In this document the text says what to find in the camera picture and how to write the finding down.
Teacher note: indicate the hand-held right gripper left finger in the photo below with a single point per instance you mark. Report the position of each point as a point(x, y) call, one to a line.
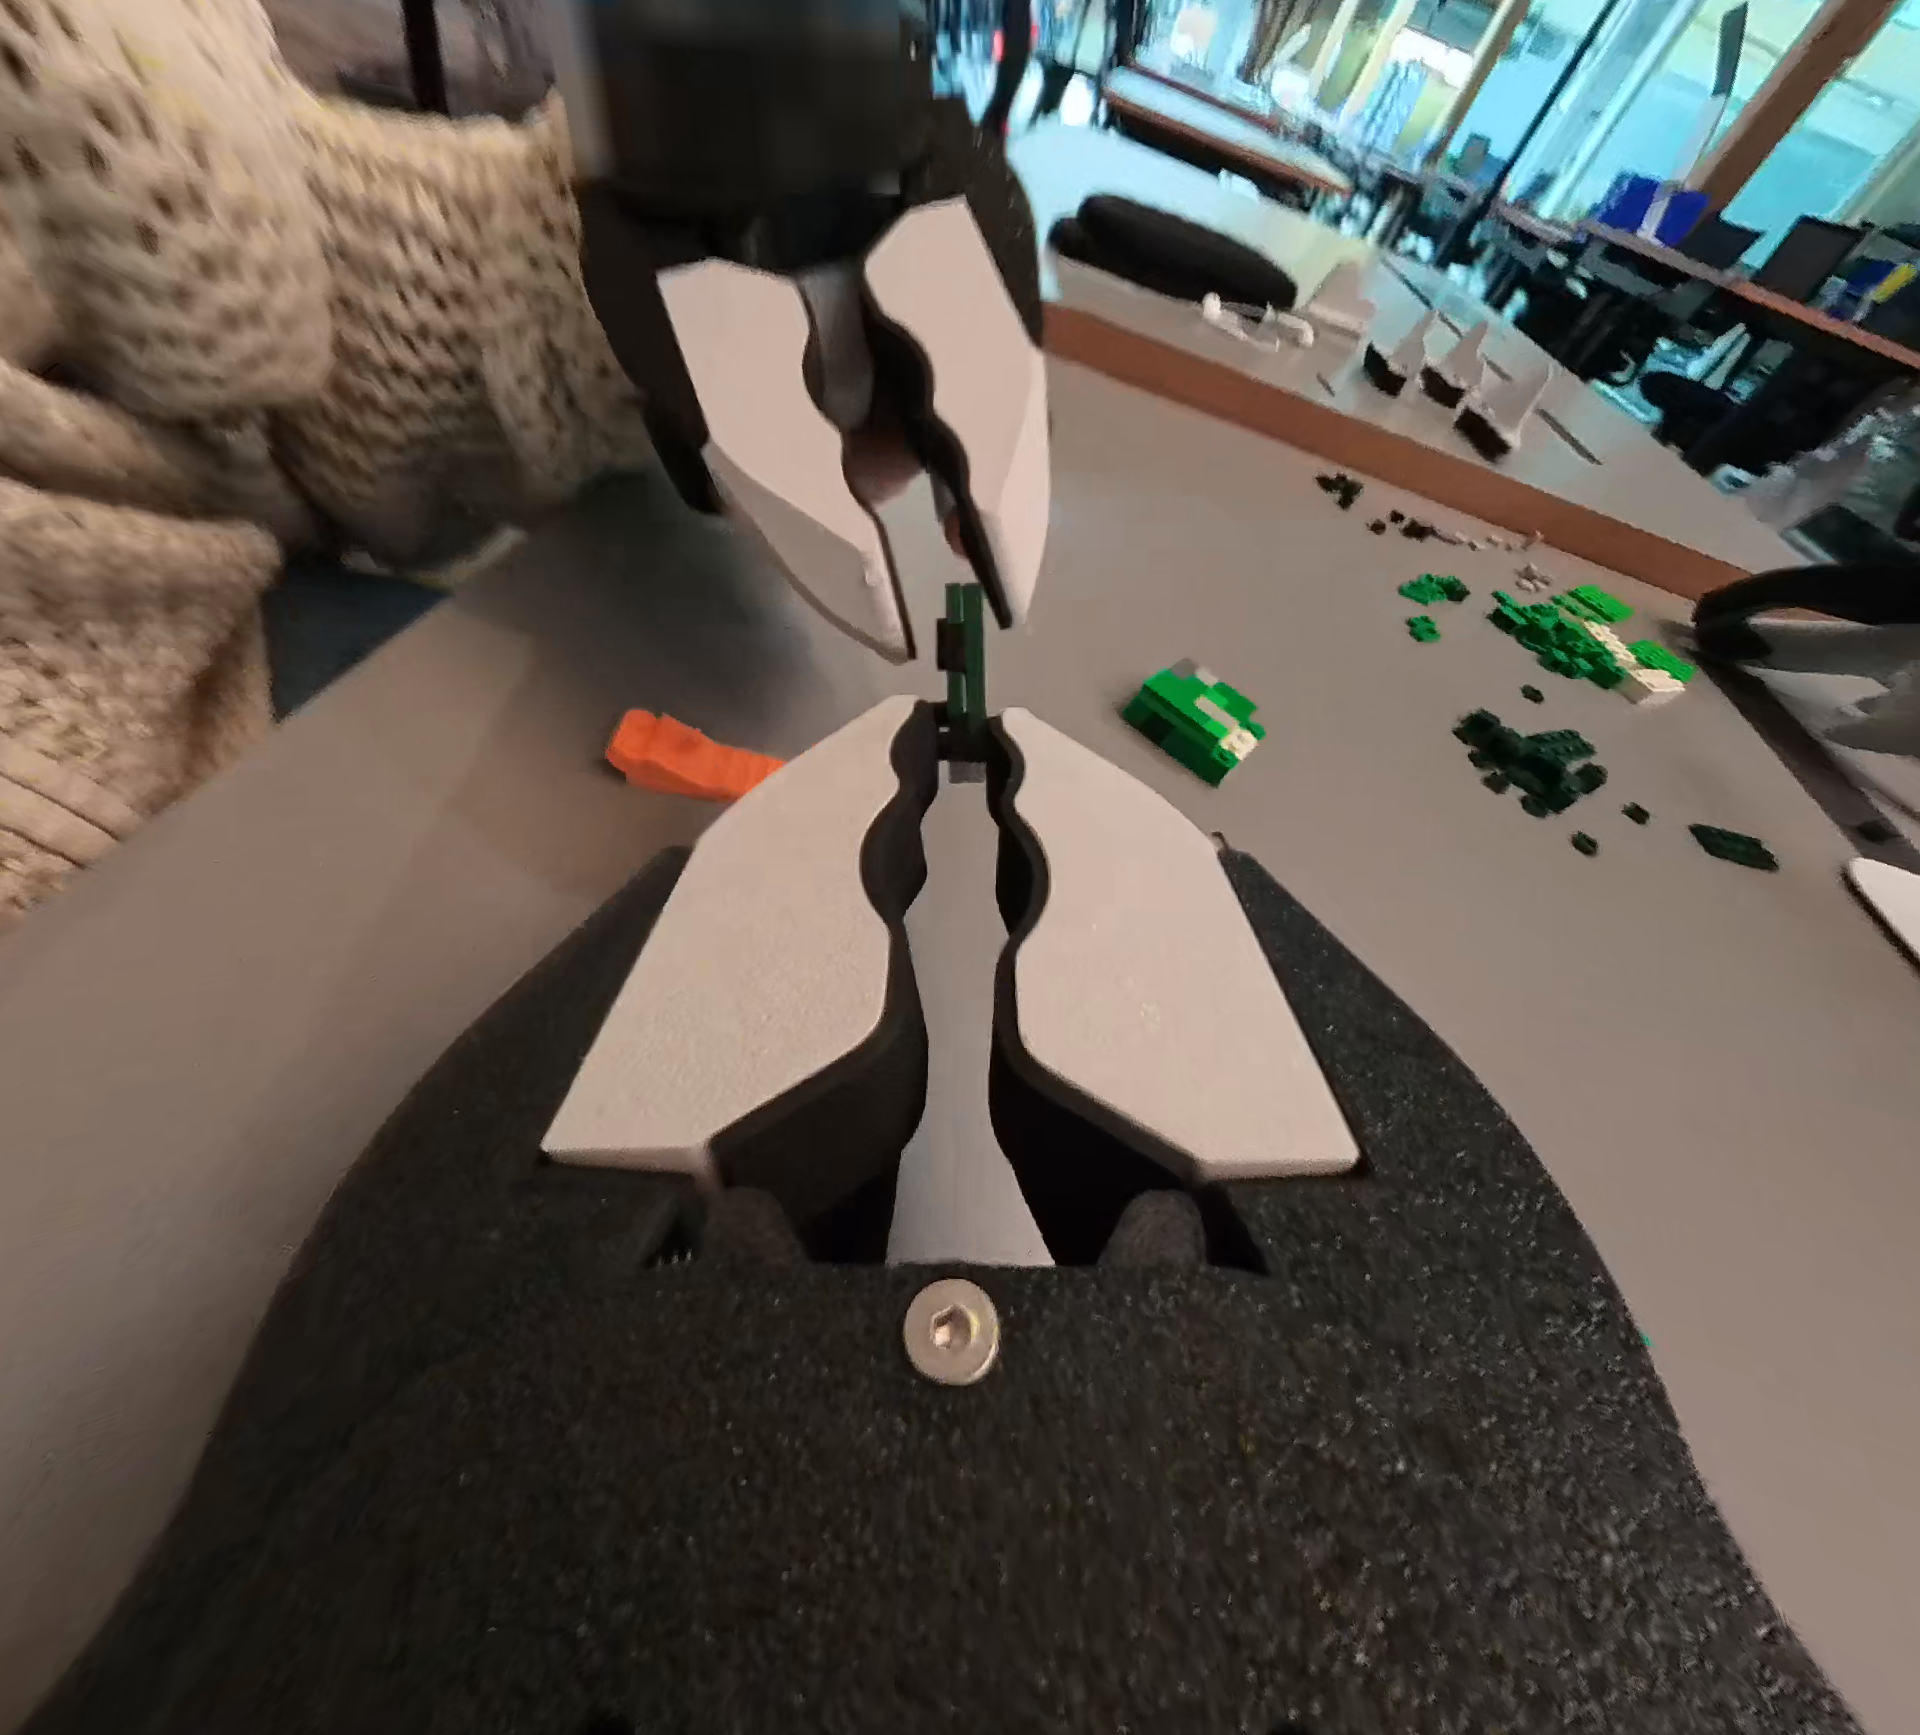
point(735, 1000)

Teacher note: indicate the orange brick separator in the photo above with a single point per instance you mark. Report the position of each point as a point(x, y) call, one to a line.
point(676, 746)

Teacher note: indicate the dark green lego plate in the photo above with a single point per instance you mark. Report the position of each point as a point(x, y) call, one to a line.
point(972, 677)

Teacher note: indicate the black tripod stand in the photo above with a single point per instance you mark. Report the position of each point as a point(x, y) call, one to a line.
point(1593, 41)

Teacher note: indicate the scattered tiny dark lego pieces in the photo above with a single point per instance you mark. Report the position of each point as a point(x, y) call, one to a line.
point(1342, 491)

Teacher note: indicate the green and white lego build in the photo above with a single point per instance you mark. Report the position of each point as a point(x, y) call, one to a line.
point(1186, 717)

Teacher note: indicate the pile of dark green lego pieces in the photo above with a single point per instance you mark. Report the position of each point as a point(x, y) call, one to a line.
point(1531, 762)

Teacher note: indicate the person's left forearm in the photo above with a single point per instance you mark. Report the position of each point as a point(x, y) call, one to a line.
point(420, 293)

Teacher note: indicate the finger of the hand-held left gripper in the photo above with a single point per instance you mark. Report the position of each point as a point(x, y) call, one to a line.
point(759, 415)
point(983, 369)

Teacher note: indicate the white wedge with black base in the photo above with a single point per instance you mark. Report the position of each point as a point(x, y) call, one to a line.
point(1459, 369)
point(1507, 406)
point(1390, 362)

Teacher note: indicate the black and grey device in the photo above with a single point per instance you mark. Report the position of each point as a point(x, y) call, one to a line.
point(1799, 639)

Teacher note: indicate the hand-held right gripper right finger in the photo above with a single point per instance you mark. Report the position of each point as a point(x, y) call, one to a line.
point(1169, 1000)

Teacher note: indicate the white flat stand base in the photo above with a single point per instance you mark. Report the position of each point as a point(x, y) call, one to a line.
point(1887, 903)

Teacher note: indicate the small dark green lego brick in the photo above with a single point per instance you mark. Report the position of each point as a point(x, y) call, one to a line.
point(948, 646)

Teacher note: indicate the black oval case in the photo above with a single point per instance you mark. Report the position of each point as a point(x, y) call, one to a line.
point(1169, 252)

